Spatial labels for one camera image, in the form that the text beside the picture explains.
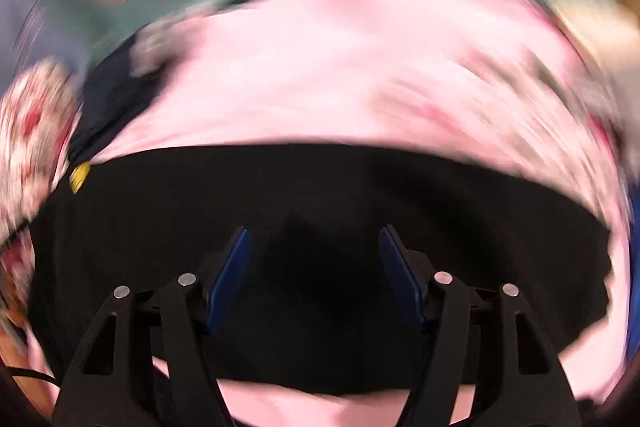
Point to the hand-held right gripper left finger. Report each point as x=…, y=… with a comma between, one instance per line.
x=231, y=272

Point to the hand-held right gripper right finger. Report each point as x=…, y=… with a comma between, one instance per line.
x=400, y=272

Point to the black pants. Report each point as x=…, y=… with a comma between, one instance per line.
x=325, y=187

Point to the dark navy cloth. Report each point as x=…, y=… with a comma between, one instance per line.
x=115, y=97

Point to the pink blanket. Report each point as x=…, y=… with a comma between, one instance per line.
x=350, y=57

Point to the floral quilt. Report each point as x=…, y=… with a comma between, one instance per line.
x=35, y=117

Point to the cream cloth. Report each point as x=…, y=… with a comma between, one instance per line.
x=595, y=32

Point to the blue checked cloth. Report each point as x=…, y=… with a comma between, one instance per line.
x=30, y=17

